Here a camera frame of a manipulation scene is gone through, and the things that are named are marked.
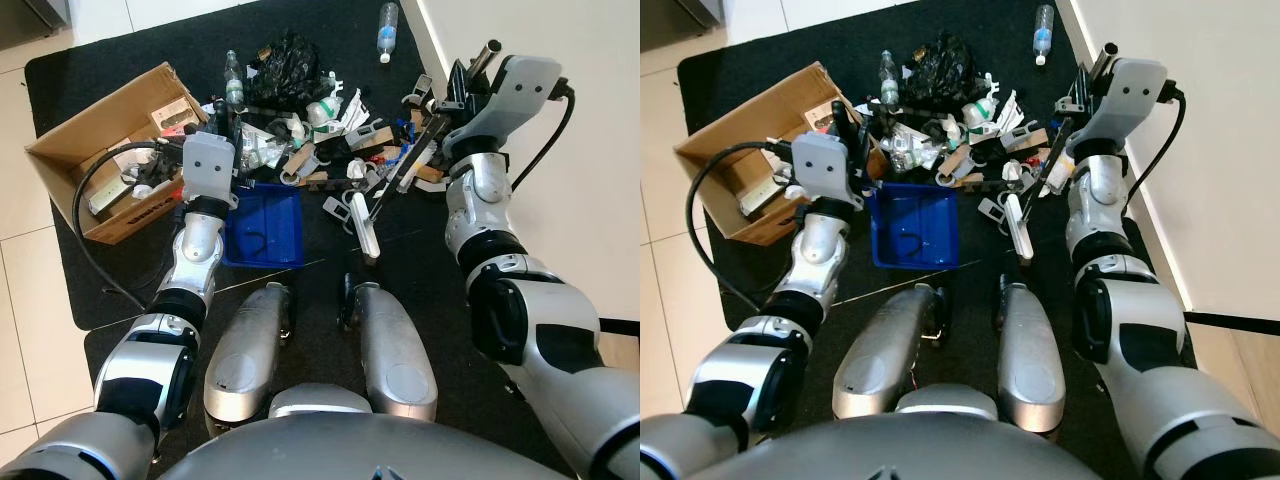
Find white green paper cup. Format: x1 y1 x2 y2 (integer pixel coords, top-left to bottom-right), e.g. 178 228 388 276
305 95 346 131
962 92 1002 129

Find flat brown cardboard piece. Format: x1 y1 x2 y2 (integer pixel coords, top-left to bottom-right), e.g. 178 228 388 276
1003 127 1051 153
345 122 393 151

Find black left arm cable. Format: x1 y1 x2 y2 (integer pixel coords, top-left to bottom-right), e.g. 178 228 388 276
72 140 191 313
685 140 801 313

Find silver robot torso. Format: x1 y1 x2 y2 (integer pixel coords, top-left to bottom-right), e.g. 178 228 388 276
155 383 571 480
775 385 1143 480

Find silver right robot leg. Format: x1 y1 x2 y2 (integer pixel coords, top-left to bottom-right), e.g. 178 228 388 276
340 275 439 422
994 275 1067 434

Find black floor mat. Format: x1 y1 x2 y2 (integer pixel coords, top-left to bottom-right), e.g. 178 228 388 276
676 0 1193 480
22 0 603 480

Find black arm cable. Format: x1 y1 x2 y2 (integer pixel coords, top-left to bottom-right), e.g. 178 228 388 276
685 140 801 313
510 85 578 193
1122 88 1188 216
72 140 191 313

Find crumpled black plastic bag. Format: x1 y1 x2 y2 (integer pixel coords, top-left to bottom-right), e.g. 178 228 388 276
250 30 327 106
905 34 977 106

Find clear empty plastic bottle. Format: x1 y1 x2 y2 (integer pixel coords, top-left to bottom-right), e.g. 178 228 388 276
225 50 247 107
878 50 900 107

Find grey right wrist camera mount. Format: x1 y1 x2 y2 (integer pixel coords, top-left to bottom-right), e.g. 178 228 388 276
1090 57 1170 151
465 55 567 161

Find silver robot leg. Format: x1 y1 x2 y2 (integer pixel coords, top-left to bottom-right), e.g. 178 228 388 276
994 275 1067 434
340 275 439 422
203 283 297 427
832 283 947 421

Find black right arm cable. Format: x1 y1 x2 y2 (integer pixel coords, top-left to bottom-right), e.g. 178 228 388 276
510 85 578 193
1122 88 1188 216

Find dark grey cabinet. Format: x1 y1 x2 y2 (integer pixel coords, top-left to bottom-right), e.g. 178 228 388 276
0 0 71 31
640 0 723 29

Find silver left robot leg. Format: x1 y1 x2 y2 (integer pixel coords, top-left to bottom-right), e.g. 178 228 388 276
832 283 947 421
203 283 297 427

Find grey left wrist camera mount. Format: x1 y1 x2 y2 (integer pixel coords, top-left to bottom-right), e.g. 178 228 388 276
182 133 239 207
790 132 863 203

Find white plastic piece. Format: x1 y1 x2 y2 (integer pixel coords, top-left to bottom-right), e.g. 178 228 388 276
976 197 1011 236
322 194 354 233

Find blue-label water bottle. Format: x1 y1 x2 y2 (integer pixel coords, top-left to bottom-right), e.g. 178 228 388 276
1033 4 1057 67
377 2 401 64

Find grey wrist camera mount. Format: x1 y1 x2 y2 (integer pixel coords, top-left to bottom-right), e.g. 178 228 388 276
465 55 567 161
182 133 239 207
1090 57 1170 151
790 132 863 203

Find open brown cardboard box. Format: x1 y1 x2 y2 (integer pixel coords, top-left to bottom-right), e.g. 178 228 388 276
25 62 213 246
675 62 853 247

